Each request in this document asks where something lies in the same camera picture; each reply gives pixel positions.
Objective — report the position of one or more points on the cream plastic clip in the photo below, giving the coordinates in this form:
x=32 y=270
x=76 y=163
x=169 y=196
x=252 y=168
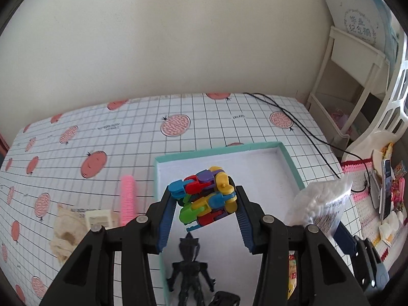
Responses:
x=98 y=218

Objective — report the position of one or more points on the smartphone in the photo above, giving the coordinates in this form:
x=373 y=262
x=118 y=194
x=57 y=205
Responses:
x=386 y=185

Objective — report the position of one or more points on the white wrapped packets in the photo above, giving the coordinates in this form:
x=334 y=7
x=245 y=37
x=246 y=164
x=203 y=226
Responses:
x=391 y=227

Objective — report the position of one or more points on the yellow snack packet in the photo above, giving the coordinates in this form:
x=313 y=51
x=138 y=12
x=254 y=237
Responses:
x=292 y=271

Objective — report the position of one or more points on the cream lace cloth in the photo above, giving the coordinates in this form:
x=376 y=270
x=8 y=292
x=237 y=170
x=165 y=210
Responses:
x=63 y=229

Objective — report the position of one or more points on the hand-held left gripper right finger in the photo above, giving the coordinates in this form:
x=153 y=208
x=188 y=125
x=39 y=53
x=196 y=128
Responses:
x=244 y=220

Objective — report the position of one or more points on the grey device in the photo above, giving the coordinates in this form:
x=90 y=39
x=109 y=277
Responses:
x=374 y=186

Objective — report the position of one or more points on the white cutout headboard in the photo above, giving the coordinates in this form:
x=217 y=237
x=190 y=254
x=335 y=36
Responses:
x=376 y=134

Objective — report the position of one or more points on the pink white crochet mat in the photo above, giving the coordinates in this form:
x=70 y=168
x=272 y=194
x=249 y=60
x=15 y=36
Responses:
x=363 y=210

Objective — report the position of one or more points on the black action figure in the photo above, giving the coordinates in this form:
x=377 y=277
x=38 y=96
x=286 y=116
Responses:
x=189 y=271

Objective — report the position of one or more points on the teal cardboard box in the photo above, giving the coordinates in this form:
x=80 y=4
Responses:
x=242 y=165

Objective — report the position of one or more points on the white wooden shelf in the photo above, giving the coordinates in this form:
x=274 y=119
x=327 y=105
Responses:
x=350 y=51

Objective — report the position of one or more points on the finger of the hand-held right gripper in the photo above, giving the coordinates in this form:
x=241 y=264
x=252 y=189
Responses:
x=344 y=237

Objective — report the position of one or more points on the cream yellow item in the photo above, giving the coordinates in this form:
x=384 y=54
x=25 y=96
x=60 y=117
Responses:
x=381 y=154

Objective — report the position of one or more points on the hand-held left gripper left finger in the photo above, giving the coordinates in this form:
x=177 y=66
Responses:
x=165 y=220

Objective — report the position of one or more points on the pink hair roller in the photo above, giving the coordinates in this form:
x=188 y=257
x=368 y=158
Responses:
x=128 y=197

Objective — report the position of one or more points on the colourful linked block toy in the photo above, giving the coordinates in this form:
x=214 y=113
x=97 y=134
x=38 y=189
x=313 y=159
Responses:
x=204 y=197

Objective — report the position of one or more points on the bag of cotton swabs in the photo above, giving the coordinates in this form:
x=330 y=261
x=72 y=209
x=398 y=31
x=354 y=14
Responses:
x=312 y=204

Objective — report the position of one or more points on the grid fruit print cloth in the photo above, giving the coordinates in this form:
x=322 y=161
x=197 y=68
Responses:
x=127 y=127

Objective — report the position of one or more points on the pink toy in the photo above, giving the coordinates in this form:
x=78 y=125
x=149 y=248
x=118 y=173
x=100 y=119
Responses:
x=398 y=194

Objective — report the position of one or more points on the pale blue album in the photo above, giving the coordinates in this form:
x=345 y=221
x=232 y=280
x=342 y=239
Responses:
x=357 y=12

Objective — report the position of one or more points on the black toy car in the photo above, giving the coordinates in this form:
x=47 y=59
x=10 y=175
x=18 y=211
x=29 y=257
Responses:
x=224 y=299

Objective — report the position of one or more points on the small colourful box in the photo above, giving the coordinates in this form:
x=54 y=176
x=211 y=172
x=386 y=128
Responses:
x=400 y=169

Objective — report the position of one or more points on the pink fabric item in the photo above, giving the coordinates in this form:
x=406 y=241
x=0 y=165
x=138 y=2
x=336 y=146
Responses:
x=338 y=118

